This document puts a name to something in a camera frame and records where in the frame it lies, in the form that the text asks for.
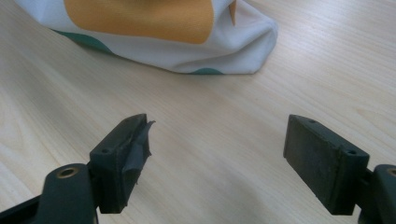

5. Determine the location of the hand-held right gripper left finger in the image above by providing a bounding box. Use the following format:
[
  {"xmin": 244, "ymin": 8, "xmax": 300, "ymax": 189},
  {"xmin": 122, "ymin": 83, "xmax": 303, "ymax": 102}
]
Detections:
[{"xmin": 88, "ymin": 113, "xmax": 156, "ymax": 215}]

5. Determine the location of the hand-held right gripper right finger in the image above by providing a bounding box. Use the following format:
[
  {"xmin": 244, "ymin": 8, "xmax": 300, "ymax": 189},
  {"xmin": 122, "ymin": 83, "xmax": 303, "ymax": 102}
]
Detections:
[{"xmin": 282, "ymin": 114, "xmax": 371, "ymax": 217}]

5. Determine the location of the white cloth with coloured dots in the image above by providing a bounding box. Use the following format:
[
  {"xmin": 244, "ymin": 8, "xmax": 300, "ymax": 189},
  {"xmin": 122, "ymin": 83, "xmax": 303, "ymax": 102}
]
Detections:
[{"xmin": 13, "ymin": 0, "xmax": 279, "ymax": 76}]

